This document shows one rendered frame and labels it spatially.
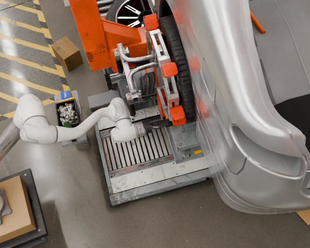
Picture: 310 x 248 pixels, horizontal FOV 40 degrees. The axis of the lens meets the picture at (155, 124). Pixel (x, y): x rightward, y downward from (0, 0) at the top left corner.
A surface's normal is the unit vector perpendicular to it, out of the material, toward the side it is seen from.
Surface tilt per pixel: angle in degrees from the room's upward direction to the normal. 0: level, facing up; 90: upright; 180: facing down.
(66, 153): 0
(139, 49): 90
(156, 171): 0
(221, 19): 38
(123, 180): 0
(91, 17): 90
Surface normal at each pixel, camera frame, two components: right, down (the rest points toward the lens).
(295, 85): 0.01, -0.22
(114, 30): 0.50, -0.57
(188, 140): -0.07, -0.52
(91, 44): 0.25, 0.82
